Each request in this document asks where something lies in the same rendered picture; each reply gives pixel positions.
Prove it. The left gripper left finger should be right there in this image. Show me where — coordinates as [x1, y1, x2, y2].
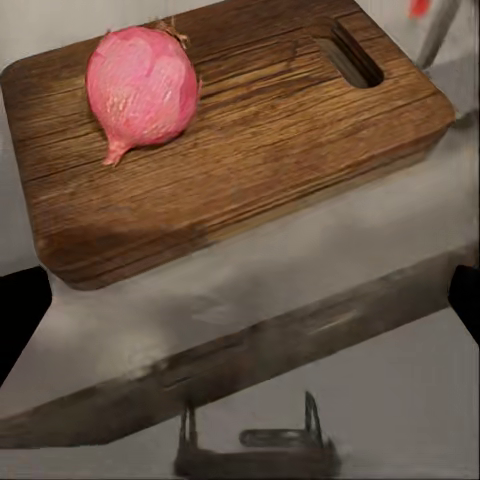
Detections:
[0, 266, 52, 387]

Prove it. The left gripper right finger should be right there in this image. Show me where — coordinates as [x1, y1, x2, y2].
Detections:
[448, 265, 480, 345]

